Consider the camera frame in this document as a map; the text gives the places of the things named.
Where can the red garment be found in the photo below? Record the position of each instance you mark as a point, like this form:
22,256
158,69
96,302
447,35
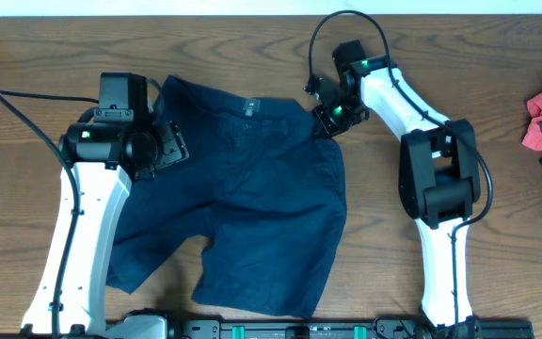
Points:
533,137

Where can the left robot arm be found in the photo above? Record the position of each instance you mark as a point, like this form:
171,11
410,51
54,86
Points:
121,140

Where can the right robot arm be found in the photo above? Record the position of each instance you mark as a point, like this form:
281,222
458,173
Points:
438,176

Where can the navy blue shorts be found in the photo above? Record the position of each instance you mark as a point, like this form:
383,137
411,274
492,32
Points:
259,184

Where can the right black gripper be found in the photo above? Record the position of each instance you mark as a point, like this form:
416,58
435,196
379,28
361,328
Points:
328,127

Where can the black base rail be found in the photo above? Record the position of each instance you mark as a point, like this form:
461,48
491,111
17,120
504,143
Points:
346,329

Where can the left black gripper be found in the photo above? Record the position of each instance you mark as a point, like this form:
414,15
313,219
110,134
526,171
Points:
173,142

